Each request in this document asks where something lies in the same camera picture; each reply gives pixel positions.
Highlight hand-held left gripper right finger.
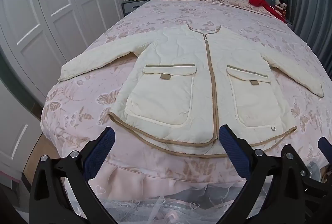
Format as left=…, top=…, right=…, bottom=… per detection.
left=218, top=124, right=319, bottom=224

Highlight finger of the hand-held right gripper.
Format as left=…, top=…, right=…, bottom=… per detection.
left=298, top=169, right=332, bottom=217
left=318, top=137, right=332, bottom=160

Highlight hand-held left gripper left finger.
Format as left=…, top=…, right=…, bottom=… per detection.
left=28, top=127, right=116, bottom=224

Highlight cream quilted zip jacket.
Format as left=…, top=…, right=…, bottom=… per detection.
left=57, top=23, right=325, bottom=158

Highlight bed with pink floral cover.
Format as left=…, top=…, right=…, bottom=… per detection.
left=41, top=0, right=332, bottom=185

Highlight grey curtain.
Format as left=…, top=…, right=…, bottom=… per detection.
left=287, top=0, right=332, bottom=73

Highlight pair of small dolls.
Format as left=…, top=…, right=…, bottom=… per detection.
left=273, top=0, right=288, bottom=18

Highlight white panelled wardrobe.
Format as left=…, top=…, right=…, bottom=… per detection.
left=0, top=0, right=129, bottom=189

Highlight red cloth bundle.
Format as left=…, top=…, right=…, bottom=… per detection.
left=246, top=0, right=284, bottom=20

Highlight grey nightstand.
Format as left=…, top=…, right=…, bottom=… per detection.
left=121, top=0, right=153, bottom=18

